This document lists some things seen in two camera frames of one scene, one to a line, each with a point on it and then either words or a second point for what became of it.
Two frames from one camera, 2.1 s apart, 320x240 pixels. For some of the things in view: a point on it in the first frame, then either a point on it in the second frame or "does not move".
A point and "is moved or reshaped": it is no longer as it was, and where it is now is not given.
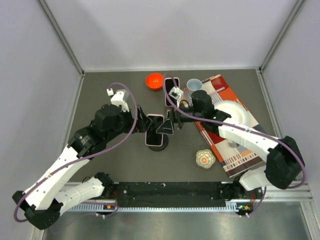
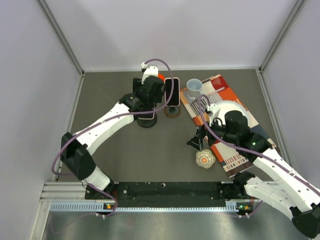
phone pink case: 152,138 is moved or reshaped
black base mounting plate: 170,194 does not move
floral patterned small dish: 205,158 does not move
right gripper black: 167,127 to 196,141
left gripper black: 142,123 to 157,100
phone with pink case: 169,86 does not move
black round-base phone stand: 165,144 is moved or reshaped
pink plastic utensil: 221,89 does not move
